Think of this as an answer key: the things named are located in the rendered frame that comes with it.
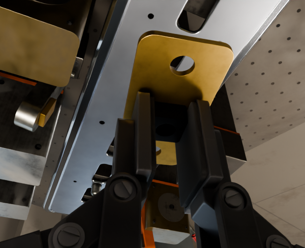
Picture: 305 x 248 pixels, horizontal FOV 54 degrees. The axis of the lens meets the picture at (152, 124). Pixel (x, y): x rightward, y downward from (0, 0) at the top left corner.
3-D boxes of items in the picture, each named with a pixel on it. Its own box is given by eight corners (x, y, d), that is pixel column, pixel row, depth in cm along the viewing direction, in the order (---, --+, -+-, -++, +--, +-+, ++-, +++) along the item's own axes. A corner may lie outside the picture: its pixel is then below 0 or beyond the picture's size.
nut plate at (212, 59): (179, 162, 18) (180, 179, 17) (115, 155, 17) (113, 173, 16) (237, 44, 12) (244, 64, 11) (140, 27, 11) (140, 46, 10)
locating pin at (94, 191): (100, 182, 67) (98, 199, 64) (91, 180, 66) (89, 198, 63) (103, 178, 65) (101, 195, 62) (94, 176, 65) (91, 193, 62)
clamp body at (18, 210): (60, 101, 88) (26, 221, 64) (17, 89, 84) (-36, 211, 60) (65, 83, 83) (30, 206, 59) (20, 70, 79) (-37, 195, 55)
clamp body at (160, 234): (177, 135, 100) (186, 247, 76) (138, 124, 96) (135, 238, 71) (190, 119, 94) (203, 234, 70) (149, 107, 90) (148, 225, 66)
